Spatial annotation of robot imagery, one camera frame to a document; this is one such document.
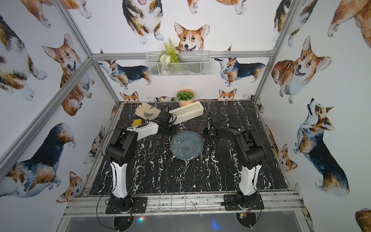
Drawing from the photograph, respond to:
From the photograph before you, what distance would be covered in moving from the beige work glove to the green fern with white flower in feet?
1.23

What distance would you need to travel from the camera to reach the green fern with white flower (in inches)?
32.0

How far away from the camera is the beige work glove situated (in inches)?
44.8
